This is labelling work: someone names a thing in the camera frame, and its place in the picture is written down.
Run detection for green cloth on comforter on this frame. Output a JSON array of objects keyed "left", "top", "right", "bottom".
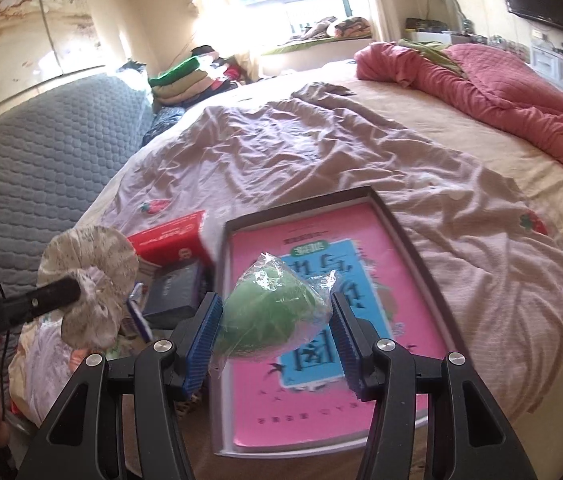
[{"left": 397, "top": 38, "right": 467, "bottom": 78}]

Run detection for blankets on window sill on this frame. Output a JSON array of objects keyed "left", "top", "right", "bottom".
[{"left": 298, "top": 16, "right": 371, "bottom": 41}]

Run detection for floral fabric shower cap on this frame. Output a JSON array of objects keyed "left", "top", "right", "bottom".
[{"left": 38, "top": 226, "right": 138, "bottom": 349}]

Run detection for pink book tray box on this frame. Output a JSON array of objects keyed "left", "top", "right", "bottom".
[{"left": 210, "top": 186, "right": 467, "bottom": 460}]

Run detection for pink quilted comforter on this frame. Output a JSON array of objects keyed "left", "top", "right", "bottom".
[{"left": 354, "top": 42, "right": 563, "bottom": 165}]

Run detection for dark navy box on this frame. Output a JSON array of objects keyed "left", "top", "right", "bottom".
[{"left": 143, "top": 259, "right": 208, "bottom": 330}]

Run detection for green soft toy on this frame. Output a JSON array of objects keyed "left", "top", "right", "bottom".
[{"left": 211, "top": 252, "right": 342, "bottom": 373}]

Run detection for red white carton box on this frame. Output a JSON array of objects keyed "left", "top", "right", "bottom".
[{"left": 129, "top": 210, "right": 214, "bottom": 266}]

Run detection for grey quilted headboard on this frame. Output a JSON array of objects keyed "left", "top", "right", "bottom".
[{"left": 0, "top": 68, "right": 152, "bottom": 295}]

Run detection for mauve strawberry bed sheet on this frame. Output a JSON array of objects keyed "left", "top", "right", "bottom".
[{"left": 8, "top": 81, "right": 563, "bottom": 428}]

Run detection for blossom wall painting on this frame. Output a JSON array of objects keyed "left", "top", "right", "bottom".
[{"left": 0, "top": 0, "right": 104, "bottom": 104}]

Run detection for stack of folded clothes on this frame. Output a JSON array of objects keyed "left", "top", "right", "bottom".
[{"left": 148, "top": 44, "right": 247, "bottom": 108}]

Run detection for white drawer cabinet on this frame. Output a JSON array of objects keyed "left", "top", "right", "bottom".
[{"left": 530, "top": 46, "right": 563, "bottom": 91}]

